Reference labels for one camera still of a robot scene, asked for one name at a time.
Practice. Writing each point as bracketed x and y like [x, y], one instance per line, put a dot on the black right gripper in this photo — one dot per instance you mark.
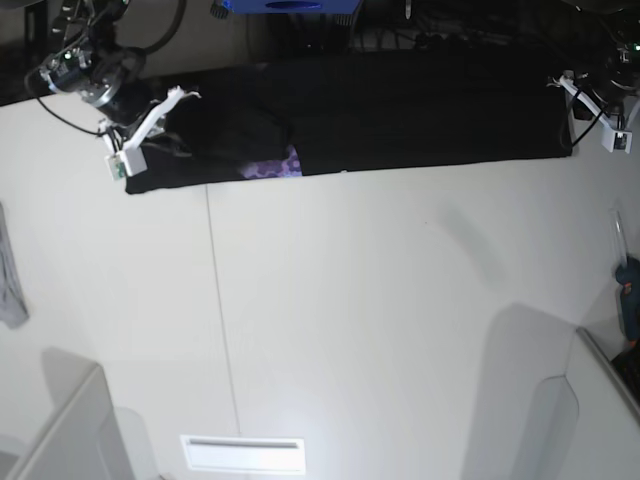
[123, 104]

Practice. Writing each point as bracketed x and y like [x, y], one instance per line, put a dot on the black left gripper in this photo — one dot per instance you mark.
[611, 77]

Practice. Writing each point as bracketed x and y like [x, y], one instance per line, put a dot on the black T-shirt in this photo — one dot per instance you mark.
[360, 112]

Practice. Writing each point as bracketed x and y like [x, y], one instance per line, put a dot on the blue box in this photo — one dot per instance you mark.
[292, 6]

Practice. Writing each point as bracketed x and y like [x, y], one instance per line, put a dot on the blue glue gun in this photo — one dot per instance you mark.
[627, 277]

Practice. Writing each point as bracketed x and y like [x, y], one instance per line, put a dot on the grey cloth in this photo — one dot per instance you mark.
[14, 311]

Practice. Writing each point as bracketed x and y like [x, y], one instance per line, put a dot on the black keyboard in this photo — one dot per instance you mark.
[627, 365]

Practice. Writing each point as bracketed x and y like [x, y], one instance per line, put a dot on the white label plate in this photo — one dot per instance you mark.
[259, 456]

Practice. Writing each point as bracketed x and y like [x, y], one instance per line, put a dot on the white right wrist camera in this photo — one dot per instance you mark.
[124, 143]

